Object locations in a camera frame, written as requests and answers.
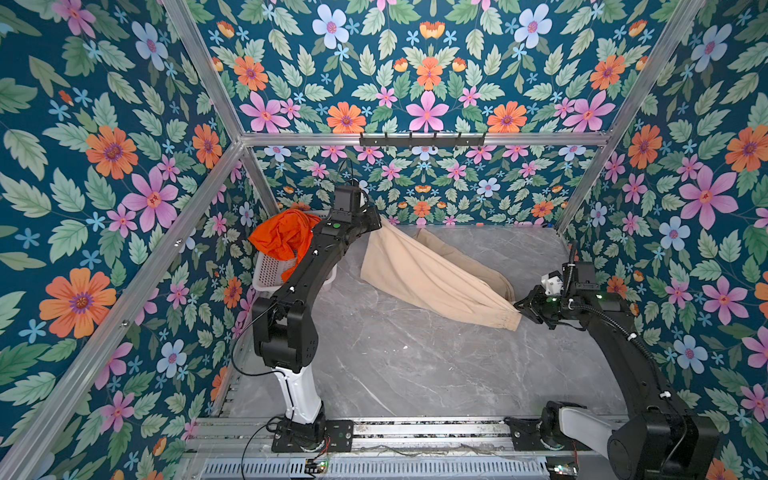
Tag orange shorts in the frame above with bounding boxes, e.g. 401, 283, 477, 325
249, 209, 322, 282

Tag white perforated plastic basket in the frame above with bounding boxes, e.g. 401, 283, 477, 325
251, 209, 340, 293

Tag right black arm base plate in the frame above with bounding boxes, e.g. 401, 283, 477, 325
503, 417, 590, 452

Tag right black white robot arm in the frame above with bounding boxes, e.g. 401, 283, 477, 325
514, 285, 719, 479

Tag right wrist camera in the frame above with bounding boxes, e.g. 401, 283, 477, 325
540, 244, 599, 297

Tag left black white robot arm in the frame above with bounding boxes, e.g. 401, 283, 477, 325
250, 204, 381, 443

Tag black hook rail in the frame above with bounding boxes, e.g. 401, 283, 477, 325
358, 132, 486, 149

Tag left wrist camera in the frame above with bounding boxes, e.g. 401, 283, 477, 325
332, 180, 368, 212

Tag beige drawstring shorts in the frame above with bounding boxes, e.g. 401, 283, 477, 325
360, 221, 522, 331

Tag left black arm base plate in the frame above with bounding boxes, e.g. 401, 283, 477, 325
271, 419, 355, 453

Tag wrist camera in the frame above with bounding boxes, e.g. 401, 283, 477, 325
540, 244, 599, 297
332, 180, 368, 212

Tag white vented cable duct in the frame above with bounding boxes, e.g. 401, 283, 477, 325
200, 457, 550, 479

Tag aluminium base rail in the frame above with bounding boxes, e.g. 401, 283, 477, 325
186, 416, 598, 455

